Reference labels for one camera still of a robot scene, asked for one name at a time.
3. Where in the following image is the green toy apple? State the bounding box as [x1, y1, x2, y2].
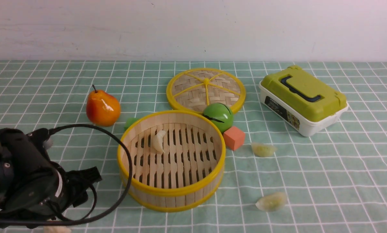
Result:
[202, 102, 234, 134]

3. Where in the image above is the orange foam cube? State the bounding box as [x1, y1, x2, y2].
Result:
[223, 126, 246, 151]

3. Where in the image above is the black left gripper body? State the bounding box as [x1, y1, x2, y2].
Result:
[0, 128, 102, 221]

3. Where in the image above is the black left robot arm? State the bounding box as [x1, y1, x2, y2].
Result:
[0, 128, 102, 221]

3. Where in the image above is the green white lunch box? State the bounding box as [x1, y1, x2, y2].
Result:
[259, 65, 348, 137]

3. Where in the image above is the orange toy pear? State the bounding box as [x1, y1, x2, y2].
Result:
[86, 84, 121, 127]

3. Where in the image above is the black cable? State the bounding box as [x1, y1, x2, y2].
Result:
[0, 124, 133, 226]

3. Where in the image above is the bamboo steamer tray yellow rim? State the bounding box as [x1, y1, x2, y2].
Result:
[117, 110, 226, 212]

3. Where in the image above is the woven bamboo steamer lid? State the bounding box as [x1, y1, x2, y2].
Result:
[166, 68, 246, 114]

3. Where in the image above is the pale green dumpling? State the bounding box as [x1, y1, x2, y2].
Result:
[251, 142, 277, 157]
[255, 192, 288, 212]

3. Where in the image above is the green checkered tablecloth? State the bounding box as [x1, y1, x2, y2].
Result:
[0, 60, 387, 233]

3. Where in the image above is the green foam cube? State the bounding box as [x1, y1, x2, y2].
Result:
[124, 117, 140, 131]

